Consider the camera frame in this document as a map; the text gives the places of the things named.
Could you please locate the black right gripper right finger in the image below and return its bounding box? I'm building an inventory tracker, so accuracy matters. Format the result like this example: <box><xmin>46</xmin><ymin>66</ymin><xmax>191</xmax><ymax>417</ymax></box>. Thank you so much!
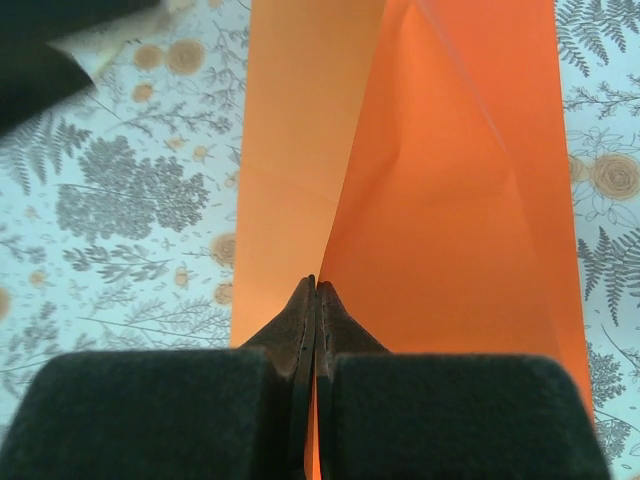
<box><xmin>315</xmin><ymin>280</ymin><xmax>614</xmax><ymax>480</ymax></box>

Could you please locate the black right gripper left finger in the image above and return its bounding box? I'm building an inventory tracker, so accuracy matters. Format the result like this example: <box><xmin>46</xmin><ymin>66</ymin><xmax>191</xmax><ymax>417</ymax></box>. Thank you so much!
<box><xmin>0</xmin><ymin>275</ymin><xmax>317</xmax><ymax>480</ymax></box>

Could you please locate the orange wrapping paper sheet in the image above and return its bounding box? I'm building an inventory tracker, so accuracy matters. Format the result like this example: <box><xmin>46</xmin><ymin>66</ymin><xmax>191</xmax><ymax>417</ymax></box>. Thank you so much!
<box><xmin>230</xmin><ymin>0</ymin><xmax>596</xmax><ymax>480</ymax></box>

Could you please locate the floral print tablecloth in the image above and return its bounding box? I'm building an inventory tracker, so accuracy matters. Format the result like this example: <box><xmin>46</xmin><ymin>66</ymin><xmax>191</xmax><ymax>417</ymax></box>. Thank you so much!
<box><xmin>0</xmin><ymin>0</ymin><xmax>640</xmax><ymax>480</ymax></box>

